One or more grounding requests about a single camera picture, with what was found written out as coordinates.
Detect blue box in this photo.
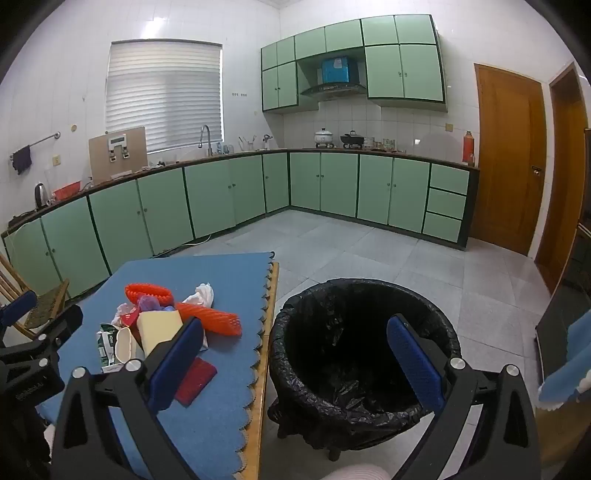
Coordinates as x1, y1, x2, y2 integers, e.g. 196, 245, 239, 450
322, 56, 350, 85

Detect dark towel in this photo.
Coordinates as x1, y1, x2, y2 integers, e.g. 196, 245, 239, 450
11, 144, 33, 175

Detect metal towel rail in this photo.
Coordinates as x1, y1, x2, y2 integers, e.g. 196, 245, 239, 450
9, 131, 61, 160

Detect green white snack wrapper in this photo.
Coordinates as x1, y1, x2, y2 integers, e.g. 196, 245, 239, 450
96, 322, 125, 374

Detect black-lined trash bin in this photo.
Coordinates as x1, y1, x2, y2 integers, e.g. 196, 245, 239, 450
268, 277, 462, 462

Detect red packet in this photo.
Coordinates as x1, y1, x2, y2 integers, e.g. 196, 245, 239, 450
174, 357, 219, 408

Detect green base cabinets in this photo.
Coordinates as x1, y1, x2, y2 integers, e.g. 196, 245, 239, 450
2, 148, 481, 301

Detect cardboard box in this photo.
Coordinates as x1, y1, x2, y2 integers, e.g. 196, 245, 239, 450
89, 127, 148, 185

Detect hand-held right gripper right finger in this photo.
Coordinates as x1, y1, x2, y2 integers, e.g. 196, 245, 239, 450
386, 314, 541, 480

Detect wooden chair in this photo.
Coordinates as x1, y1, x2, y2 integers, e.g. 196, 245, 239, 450
0, 253, 70, 344

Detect white window blind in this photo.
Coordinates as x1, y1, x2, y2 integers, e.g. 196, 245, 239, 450
105, 41, 223, 154

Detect orange foam fruit net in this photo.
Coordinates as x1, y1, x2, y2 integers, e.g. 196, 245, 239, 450
124, 282, 175, 309
175, 302, 243, 337

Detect pale yellow sponge block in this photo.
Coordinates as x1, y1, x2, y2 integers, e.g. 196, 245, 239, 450
136, 310, 185, 358

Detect wooden door frame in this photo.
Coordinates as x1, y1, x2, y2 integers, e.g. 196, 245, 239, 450
534, 62, 591, 294

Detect blue scalloped table mat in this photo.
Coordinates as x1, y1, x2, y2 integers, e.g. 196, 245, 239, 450
34, 251, 276, 474

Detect range hood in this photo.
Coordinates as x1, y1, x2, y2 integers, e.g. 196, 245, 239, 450
300, 65, 368, 97

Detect white tissue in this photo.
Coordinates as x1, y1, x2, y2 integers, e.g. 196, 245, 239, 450
182, 282, 217, 308

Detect blue scalloped cloth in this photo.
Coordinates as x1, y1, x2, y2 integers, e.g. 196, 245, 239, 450
538, 309, 591, 409

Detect blue purple plastic bag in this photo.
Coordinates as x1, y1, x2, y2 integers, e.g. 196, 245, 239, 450
137, 295, 176, 315

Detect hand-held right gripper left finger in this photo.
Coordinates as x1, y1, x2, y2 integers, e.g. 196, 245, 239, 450
53, 318, 206, 480

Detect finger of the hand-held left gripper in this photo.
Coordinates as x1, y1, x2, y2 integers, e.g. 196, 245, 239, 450
32, 305, 84, 367
0, 291, 38, 329

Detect wooden side table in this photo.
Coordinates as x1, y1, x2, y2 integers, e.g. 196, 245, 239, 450
536, 406, 591, 469

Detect dark cabinet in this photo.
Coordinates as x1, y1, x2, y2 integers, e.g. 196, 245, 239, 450
536, 222, 591, 384

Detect red basin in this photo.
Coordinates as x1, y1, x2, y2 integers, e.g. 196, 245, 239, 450
52, 181, 83, 200

